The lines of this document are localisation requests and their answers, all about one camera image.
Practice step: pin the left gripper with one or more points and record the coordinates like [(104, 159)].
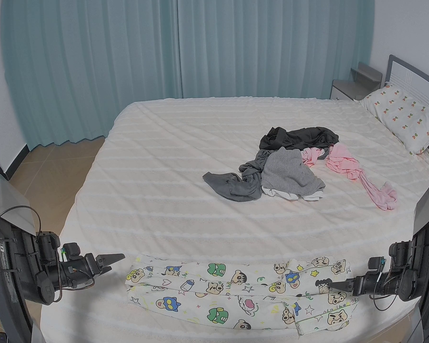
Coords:
[(80, 270)]

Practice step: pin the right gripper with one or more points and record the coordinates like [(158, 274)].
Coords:
[(371, 284)]

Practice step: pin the white printed pyjama top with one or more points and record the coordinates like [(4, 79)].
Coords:
[(228, 291)]

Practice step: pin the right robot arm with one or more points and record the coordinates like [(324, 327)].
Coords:
[(425, 263)]

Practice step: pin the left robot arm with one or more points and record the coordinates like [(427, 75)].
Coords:
[(7, 270)]

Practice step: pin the bed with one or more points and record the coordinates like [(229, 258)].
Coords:
[(171, 177)]

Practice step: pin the pink garment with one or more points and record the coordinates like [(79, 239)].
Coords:
[(343, 163)]

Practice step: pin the white garment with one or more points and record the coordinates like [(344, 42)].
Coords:
[(271, 192)]

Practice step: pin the light grey garment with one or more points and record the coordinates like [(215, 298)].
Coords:
[(289, 172)]

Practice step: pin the dark grey garment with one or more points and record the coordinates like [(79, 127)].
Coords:
[(235, 191)]

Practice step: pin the black garment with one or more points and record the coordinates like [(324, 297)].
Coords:
[(303, 138)]

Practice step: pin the white printed pillow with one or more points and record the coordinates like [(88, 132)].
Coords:
[(403, 116)]

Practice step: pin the grey bedside table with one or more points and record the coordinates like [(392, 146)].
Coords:
[(350, 88)]

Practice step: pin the blue-green curtain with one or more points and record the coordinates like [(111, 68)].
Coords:
[(271, 38), (93, 55)]

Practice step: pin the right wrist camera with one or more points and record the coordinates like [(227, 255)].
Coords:
[(376, 264)]

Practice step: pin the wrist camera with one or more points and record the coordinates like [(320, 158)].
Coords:
[(376, 264), (71, 251)]

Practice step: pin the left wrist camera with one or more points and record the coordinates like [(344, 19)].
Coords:
[(71, 251)]

